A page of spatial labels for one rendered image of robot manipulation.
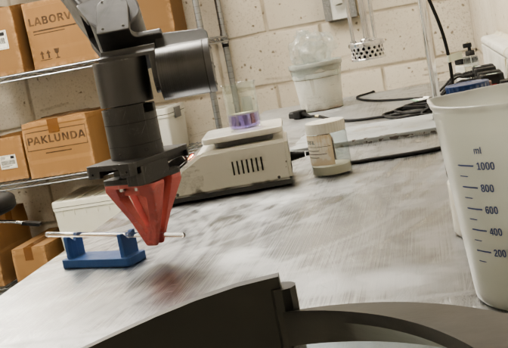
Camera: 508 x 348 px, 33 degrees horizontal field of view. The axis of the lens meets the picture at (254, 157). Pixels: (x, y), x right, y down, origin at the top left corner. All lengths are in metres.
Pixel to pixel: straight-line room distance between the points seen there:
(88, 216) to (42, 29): 0.78
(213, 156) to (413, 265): 0.54
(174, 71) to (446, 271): 0.35
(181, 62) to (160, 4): 2.54
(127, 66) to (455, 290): 0.41
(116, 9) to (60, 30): 2.62
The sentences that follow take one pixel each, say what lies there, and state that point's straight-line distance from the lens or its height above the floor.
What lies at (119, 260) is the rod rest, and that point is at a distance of 0.97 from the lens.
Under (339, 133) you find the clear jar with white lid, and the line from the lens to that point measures 1.26.
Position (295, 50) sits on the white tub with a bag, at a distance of 2.23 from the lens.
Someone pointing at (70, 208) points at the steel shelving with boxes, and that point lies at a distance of 3.60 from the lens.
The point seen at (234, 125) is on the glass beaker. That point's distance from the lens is 1.27.
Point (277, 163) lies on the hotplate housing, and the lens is 1.25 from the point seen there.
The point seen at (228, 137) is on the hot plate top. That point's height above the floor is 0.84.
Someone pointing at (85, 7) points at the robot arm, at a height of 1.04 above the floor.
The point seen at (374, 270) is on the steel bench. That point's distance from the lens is 0.78.
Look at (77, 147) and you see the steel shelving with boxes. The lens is 3.52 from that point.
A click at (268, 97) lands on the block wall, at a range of 3.71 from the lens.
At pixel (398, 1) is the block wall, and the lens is 3.64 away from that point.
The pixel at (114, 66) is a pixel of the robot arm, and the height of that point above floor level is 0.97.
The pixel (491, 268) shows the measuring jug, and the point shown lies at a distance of 0.64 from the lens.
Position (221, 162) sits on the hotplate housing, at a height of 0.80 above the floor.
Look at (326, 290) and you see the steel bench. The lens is 0.75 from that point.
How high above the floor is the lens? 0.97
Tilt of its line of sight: 8 degrees down
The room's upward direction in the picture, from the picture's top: 11 degrees counter-clockwise
